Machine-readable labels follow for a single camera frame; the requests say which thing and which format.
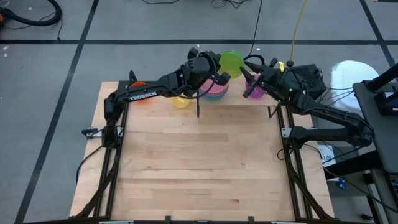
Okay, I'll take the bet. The wooden shelf with black legs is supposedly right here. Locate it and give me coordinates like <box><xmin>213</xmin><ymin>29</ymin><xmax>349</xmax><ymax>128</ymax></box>
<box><xmin>196</xmin><ymin>72</ymin><xmax>284</xmax><ymax>119</ymax></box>

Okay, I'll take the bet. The black cable bundle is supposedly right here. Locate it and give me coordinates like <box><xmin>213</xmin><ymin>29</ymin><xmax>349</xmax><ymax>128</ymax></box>
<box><xmin>211</xmin><ymin>0</ymin><xmax>249</xmax><ymax>9</ymax></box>

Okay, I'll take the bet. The large pink bowl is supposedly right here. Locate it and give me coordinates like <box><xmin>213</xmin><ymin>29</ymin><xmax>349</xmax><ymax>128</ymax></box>
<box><xmin>198</xmin><ymin>79</ymin><xmax>230</xmax><ymax>95</ymax></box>

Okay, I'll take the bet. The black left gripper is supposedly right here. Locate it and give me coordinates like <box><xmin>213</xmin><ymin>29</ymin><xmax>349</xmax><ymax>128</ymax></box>
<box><xmin>182</xmin><ymin>48</ymin><xmax>232</xmax><ymax>90</ymax></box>

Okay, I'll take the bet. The black aluminium table frame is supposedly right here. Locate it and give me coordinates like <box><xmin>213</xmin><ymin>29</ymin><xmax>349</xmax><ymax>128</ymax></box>
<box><xmin>74</xmin><ymin>70</ymin><xmax>335</xmax><ymax>224</ymax></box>

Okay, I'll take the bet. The small yellow bowl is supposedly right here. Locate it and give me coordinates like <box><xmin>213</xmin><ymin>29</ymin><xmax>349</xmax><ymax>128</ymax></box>
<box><xmin>170</xmin><ymin>95</ymin><xmax>191</xmax><ymax>110</ymax></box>

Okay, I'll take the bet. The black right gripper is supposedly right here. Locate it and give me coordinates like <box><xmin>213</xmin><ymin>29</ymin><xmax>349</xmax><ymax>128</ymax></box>
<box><xmin>239</xmin><ymin>57</ymin><xmax>304</xmax><ymax>102</ymax></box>

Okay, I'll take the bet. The small orange bowl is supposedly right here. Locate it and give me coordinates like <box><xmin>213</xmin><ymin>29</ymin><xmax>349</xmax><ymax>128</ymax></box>
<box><xmin>129</xmin><ymin>80</ymin><xmax>149</xmax><ymax>104</ymax></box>

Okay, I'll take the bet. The grey side table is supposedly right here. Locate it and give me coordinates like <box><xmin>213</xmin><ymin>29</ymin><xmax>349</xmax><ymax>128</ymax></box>
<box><xmin>353</xmin><ymin>63</ymin><xmax>398</xmax><ymax>224</ymax></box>

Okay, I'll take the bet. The white plastic chair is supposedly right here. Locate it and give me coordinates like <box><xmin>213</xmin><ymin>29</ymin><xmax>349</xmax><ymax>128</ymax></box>
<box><xmin>331</xmin><ymin>60</ymin><xmax>380</xmax><ymax>105</ymax></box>

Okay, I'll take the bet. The black box on side table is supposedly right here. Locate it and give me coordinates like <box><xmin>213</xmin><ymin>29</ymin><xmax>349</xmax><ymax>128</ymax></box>
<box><xmin>374</xmin><ymin>91</ymin><xmax>398</xmax><ymax>116</ymax></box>

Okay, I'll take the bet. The small green bowl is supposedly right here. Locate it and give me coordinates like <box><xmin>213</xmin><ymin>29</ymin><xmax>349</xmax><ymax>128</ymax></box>
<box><xmin>217</xmin><ymin>50</ymin><xmax>246</xmax><ymax>80</ymax></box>

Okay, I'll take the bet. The large blue bowl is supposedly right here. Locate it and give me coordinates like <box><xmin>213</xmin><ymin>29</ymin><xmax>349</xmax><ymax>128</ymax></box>
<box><xmin>203</xmin><ymin>93</ymin><xmax>229</xmax><ymax>101</ymax></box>

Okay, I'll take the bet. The yellow cable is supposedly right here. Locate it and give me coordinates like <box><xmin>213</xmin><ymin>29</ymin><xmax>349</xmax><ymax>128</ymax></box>
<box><xmin>289</xmin><ymin>0</ymin><xmax>309</xmax><ymax>65</ymax></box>

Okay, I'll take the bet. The small purple bowl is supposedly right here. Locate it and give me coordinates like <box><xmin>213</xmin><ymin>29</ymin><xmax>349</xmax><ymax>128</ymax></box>
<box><xmin>244</xmin><ymin>73</ymin><xmax>267</xmax><ymax>100</ymax></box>

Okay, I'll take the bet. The thick black hose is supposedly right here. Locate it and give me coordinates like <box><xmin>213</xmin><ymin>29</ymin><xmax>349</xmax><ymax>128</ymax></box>
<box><xmin>0</xmin><ymin>0</ymin><xmax>63</xmax><ymax>27</ymax></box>

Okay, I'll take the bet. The large red bowl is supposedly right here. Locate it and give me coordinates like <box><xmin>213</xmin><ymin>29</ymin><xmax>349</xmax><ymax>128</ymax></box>
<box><xmin>201</xmin><ymin>90</ymin><xmax>229</xmax><ymax>98</ymax></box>

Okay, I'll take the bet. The black coiled floor cable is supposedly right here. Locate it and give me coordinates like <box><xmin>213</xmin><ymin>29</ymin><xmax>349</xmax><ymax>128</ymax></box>
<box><xmin>242</xmin><ymin>0</ymin><xmax>265</xmax><ymax>68</ymax></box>

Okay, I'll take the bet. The white paper sheet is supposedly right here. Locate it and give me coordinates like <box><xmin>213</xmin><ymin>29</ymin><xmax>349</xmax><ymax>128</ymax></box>
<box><xmin>318</xmin><ymin>147</ymin><xmax>337</xmax><ymax>182</ymax></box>

